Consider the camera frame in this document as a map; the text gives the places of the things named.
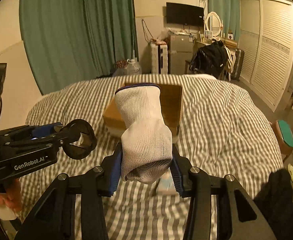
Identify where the wooden dressing table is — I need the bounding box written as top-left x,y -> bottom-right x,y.
193,37 -> 238,55

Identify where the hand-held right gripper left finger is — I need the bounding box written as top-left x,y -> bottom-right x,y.
14,141 -> 123,240

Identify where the green topped stool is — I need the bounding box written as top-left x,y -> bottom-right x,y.
271,119 -> 293,161

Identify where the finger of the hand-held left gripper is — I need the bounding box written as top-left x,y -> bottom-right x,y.
24,122 -> 70,140
4,133 -> 73,155

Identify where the white oval mirror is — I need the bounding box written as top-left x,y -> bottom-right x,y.
205,11 -> 223,40

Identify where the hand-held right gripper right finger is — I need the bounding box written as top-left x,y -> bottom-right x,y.
171,145 -> 277,240

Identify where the narrow green curtain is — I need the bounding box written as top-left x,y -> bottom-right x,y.
207,0 -> 241,42

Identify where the black round ring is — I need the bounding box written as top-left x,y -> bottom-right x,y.
62,119 -> 97,160

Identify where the white ribbed suitcase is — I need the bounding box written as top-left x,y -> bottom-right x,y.
150,41 -> 168,74

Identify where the wide green curtain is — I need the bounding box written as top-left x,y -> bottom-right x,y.
19,0 -> 138,96

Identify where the clear water jug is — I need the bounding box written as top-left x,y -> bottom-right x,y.
126,57 -> 142,76

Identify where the black jacket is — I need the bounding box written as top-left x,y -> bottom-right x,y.
189,41 -> 228,78

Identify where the white knit glove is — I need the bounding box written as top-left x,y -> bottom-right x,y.
114,84 -> 173,184

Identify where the white louvred wardrobe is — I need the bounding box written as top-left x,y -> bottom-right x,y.
238,0 -> 293,112

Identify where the brown cardboard box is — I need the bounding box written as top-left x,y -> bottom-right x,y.
103,82 -> 183,138

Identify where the dark patterned bag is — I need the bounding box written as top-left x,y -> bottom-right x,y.
113,60 -> 129,76

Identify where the black wall television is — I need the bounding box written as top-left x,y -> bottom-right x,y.
166,2 -> 205,27

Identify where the grey striped blanket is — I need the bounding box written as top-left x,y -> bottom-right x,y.
25,74 -> 285,240

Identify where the black cloth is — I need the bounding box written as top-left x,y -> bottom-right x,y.
254,169 -> 293,240

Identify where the person's left hand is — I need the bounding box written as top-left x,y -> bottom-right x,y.
0,177 -> 22,213

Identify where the silver suitcase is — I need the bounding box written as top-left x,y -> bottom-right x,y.
230,47 -> 245,81

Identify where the small silver fridge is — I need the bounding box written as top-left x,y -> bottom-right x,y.
167,34 -> 195,75

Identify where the light blue packet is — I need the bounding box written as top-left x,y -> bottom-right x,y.
152,169 -> 181,197

